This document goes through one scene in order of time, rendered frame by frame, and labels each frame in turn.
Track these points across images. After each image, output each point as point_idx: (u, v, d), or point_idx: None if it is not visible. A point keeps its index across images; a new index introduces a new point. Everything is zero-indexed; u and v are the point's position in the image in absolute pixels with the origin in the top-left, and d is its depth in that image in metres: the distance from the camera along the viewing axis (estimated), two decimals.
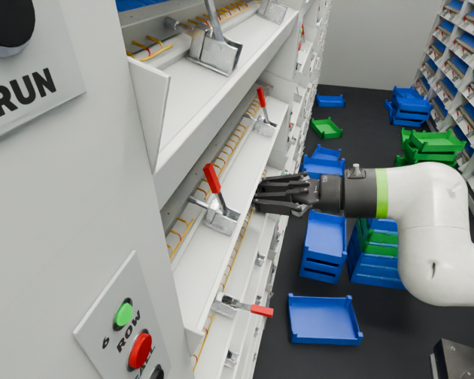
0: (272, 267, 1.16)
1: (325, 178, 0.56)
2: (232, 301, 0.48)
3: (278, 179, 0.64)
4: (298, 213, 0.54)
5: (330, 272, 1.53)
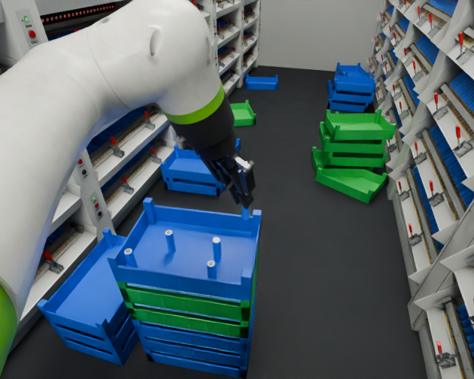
0: None
1: None
2: None
3: None
4: None
5: (101, 348, 0.85)
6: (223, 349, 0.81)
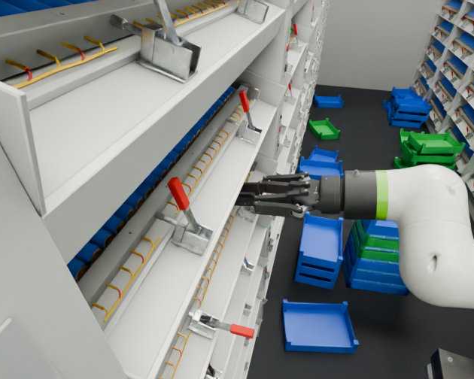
0: (265, 274, 1.12)
1: None
2: (211, 321, 0.45)
3: (273, 210, 0.59)
4: (306, 177, 0.65)
5: (326, 277, 1.50)
6: (399, 276, 1.46)
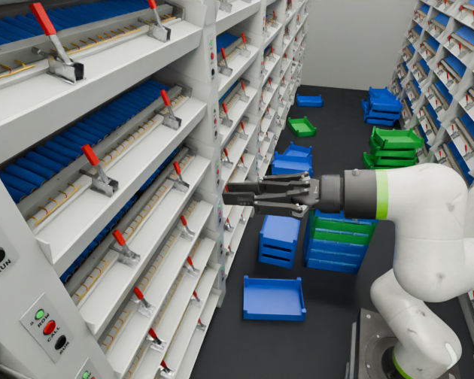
0: (220, 248, 1.30)
1: None
2: (126, 254, 0.63)
3: (273, 210, 0.59)
4: (306, 177, 0.65)
5: (284, 257, 1.68)
6: (349, 256, 1.64)
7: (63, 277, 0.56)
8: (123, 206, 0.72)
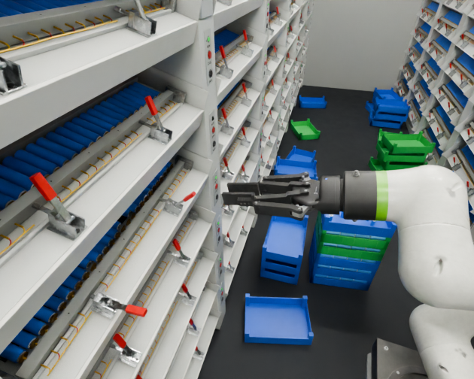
0: (219, 268, 1.18)
1: None
2: (109, 302, 0.50)
3: (273, 210, 0.59)
4: (306, 177, 0.65)
5: (289, 273, 1.55)
6: (359, 271, 1.51)
7: (25, 342, 0.44)
8: (105, 238, 0.60)
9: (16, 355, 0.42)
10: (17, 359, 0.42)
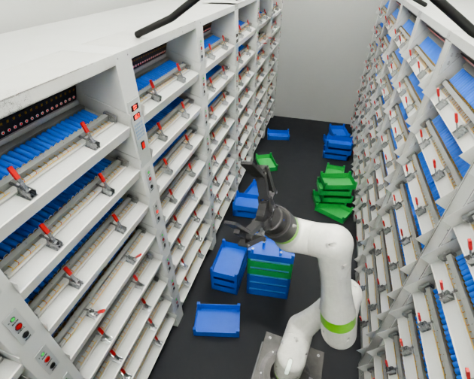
0: (171, 286, 1.79)
1: None
2: (92, 311, 1.12)
3: None
4: None
5: (230, 286, 2.17)
6: (279, 286, 2.13)
7: (56, 328, 1.06)
8: None
9: (52, 333, 1.04)
10: (53, 335, 1.04)
